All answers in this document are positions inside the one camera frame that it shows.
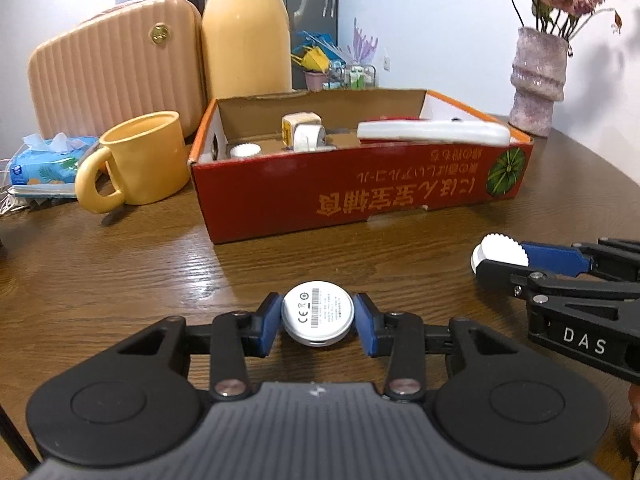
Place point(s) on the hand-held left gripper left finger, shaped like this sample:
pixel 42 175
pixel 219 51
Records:
pixel 270 322

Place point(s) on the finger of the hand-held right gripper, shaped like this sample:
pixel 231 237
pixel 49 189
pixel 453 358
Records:
pixel 500 275
pixel 550 257

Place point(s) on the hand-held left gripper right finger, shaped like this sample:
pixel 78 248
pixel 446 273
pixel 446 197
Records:
pixel 367 325

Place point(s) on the white ridged cap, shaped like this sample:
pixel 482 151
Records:
pixel 500 252

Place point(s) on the round white charger puck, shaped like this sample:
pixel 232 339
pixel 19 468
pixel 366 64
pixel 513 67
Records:
pixel 317 310

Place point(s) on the orange cardboard box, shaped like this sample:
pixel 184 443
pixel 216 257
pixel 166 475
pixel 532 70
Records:
pixel 350 200

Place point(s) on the red white brush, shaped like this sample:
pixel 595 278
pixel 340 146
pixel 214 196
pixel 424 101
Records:
pixel 435 132

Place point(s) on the white bottle cap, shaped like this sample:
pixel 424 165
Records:
pixel 245 150

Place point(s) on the white tape roll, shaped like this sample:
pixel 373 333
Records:
pixel 307 137

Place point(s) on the white power adapter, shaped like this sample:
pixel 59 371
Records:
pixel 295 125

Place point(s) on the person's right hand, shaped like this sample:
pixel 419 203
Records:
pixel 635 420

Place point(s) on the yellow ceramic mug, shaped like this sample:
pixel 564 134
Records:
pixel 150 165

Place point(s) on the pink bucket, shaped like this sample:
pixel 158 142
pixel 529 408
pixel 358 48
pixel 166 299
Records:
pixel 315 81

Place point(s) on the yellow bag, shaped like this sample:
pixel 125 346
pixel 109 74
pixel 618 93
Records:
pixel 312 60

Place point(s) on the purple feather decoration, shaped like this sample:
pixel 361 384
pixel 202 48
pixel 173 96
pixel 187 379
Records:
pixel 362 45

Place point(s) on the blue tissue pack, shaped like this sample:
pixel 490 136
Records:
pixel 45 167

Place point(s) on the yellow thermos jug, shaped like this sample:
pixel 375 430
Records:
pixel 245 50

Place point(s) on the blue plastic bag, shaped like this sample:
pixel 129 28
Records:
pixel 320 40

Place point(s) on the pink ribbed suitcase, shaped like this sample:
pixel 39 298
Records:
pixel 110 75

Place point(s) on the grey refrigerator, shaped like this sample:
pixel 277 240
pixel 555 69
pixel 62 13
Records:
pixel 316 5

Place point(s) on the white wall socket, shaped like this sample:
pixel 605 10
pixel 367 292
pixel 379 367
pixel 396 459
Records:
pixel 386 62

